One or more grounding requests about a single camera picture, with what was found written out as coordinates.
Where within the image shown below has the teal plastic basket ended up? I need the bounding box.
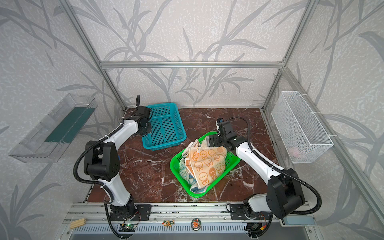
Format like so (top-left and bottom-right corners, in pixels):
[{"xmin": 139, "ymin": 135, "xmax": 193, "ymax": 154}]
[{"xmin": 143, "ymin": 103, "xmax": 187, "ymax": 151}]

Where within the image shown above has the orange rabbit towel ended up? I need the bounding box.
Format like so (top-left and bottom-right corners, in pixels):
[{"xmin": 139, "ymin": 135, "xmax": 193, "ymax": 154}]
[{"xmin": 182, "ymin": 139, "xmax": 228, "ymax": 189}]

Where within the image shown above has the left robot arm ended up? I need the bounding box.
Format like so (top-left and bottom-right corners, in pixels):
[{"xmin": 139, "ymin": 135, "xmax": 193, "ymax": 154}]
[{"xmin": 73, "ymin": 106, "xmax": 152, "ymax": 216}]

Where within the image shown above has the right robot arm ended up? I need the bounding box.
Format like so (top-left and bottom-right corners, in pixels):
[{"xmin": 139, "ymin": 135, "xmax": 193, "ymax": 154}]
[{"xmin": 209, "ymin": 117, "xmax": 323, "ymax": 219}]

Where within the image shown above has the teal patterned towel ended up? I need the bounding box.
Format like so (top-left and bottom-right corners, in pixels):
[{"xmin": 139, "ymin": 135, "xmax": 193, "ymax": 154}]
[{"xmin": 179, "ymin": 158, "xmax": 207, "ymax": 194}]

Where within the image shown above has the round orange sticker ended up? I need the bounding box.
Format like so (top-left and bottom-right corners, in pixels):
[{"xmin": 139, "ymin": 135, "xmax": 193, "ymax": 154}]
[{"xmin": 191, "ymin": 218, "xmax": 202, "ymax": 231}]

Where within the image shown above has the small orange green trinket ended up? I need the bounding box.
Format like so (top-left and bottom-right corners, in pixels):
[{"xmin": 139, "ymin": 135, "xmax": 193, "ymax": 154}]
[{"xmin": 162, "ymin": 220, "xmax": 175, "ymax": 228}]

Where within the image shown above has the left green circuit board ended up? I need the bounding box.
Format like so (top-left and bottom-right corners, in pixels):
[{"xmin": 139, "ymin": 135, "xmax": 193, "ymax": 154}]
[{"xmin": 118, "ymin": 223, "xmax": 138, "ymax": 233}]

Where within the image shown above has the wooden block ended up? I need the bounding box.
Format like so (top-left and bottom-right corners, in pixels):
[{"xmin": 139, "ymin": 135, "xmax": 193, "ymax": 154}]
[{"xmin": 70, "ymin": 218, "xmax": 87, "ymax": 229}]

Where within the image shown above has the pink object in wire basket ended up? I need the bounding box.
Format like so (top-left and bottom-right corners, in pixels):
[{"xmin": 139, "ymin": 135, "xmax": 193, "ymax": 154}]
[{"xmin": 288, "ymin": 147, "xmax": 305, "ymax": 159}]

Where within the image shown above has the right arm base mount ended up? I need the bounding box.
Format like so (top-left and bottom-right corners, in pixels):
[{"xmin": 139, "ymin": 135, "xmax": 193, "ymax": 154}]
[{"xmin": 227, "ymin": 204, "xmax": 271, "ymax": 221}]

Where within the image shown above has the white wire mesh basket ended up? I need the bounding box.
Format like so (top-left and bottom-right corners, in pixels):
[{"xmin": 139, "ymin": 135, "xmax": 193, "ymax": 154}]
[{"xmin": 272, "ymin": 91, "xmax": 334, "ymax": 164}]

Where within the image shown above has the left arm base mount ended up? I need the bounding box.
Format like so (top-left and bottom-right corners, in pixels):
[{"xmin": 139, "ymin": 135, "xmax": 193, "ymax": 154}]
[{"xmin": 109, "ymin": 204, "xmax": 152, "ymax": 221}]

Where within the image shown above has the clear acrylic wall shelf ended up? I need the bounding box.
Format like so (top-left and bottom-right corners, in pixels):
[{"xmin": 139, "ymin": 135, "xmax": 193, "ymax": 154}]
[{"xmin": 9, "ymin": 94, "xmax": 98, "ymax": 163}]

